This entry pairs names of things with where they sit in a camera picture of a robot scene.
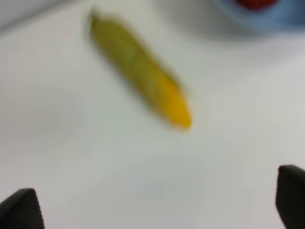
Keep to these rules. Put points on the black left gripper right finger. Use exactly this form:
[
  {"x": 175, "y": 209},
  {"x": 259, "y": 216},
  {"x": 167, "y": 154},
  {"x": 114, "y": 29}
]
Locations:
[{"x": 290, "y": 196}]

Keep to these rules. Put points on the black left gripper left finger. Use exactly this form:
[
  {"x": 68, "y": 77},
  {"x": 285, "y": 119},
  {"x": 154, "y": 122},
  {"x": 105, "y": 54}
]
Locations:
[{"x": 21, "y": 210}]

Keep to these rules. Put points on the red pomegranate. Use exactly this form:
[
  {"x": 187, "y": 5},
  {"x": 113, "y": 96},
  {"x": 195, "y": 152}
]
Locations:
[{"x": 256, "y": 4}]

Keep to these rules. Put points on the blue plastic bowl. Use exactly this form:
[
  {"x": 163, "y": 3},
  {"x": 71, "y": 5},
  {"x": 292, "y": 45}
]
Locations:
[{"x": 284, "y": 16}]

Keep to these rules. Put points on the yellow corn cob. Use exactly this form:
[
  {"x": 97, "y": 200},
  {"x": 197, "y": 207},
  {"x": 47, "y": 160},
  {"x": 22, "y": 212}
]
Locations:
[{"x": 156, "y": 85}]

